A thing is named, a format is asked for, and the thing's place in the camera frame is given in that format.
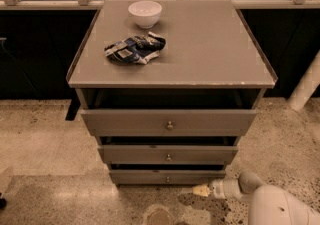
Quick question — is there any grey top drawer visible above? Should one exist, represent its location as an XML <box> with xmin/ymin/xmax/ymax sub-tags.
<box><xmin>81</xmin><ymin>109</ymin><xmax>256</xmax><ymax>137</ymax></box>

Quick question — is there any white pillar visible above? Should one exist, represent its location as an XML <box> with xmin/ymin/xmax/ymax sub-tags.
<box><xmin>288</xmin><ymin>50</ymin><xmax>320</xmax><ymax>111</ymax></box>

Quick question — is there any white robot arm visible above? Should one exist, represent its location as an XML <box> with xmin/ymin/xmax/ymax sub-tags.
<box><xmin>192</xmin><ymin>172</ymin><xmax>320</xmax><ymax>225</ymax></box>

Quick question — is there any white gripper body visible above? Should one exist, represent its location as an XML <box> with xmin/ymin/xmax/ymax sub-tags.
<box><xmin>209</xmin><ymin>179</ymin><xmax>241</xmax><ymax>200</ymax></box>

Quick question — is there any crumpled blue snack bag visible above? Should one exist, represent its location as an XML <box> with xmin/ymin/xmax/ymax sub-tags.
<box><xmin>104</xmin><ymin>31</ymin><xmax>166</xmax><ymax>65</ymax></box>

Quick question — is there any grey bottom drawer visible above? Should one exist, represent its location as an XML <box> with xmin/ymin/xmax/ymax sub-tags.
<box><xmin>109</xmin><ymin>170</ymin><xmax>226</xmax><ymax>185</ymax></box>

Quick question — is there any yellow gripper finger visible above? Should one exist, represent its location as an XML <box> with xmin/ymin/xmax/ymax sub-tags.
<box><xmin>192</xmin><ymin>184</ymin><xmax>210</xmax><ymax>197</ymax></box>

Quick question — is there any white ceramic bowl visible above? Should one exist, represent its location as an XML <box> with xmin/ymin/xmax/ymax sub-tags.
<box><xmin>128</xmin><ymin>1</ymin><xmax>162</xmax><ymax>29</ymax></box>

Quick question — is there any grey wooden drawer cabinet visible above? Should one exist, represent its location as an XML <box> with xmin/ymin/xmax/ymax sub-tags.
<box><xmin>68</xmin><ymin>0</ymin><xmax>277</xmax><ymax>173</ymax></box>

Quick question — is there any grey drawer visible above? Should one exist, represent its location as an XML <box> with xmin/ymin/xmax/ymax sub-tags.
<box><xmin>81</xmin><ymin>109</ymin><xmax>256</xmax><ymax>137</ymax></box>
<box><xmin>109</xmin><ymin>170</ymin><xmax>226</xmax><ymax>185</ymax></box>
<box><xmin>98</xmin><ymin>145</ymin><xmax>238</xmax><ymax>165</ymax></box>

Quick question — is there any grey middle drawer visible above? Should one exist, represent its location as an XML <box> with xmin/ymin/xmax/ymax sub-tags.
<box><xmin>98</xmin><ymin>145</ymin><xmax>238</xmax><ymax>165</ymax></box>

